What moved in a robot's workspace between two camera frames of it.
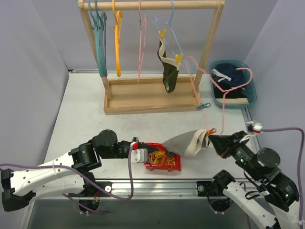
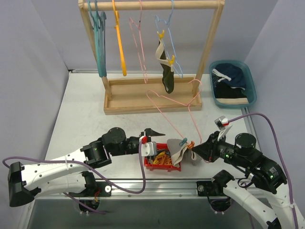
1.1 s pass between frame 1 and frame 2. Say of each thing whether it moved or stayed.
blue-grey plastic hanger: stayed
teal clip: moved
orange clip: moved
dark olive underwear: stayed
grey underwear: moved
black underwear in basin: stayed
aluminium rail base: stayed
